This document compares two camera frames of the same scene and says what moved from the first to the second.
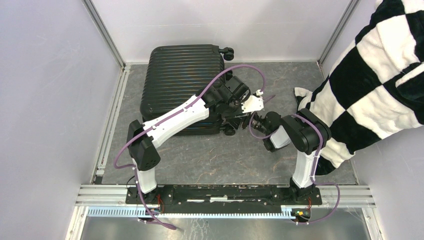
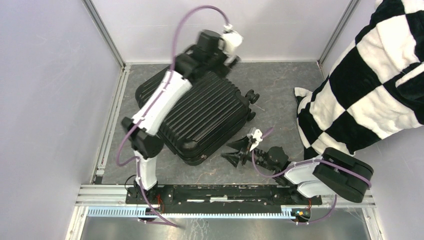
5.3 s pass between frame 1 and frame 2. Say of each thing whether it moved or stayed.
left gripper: moved
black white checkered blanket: stayed
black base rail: stayed
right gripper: moved
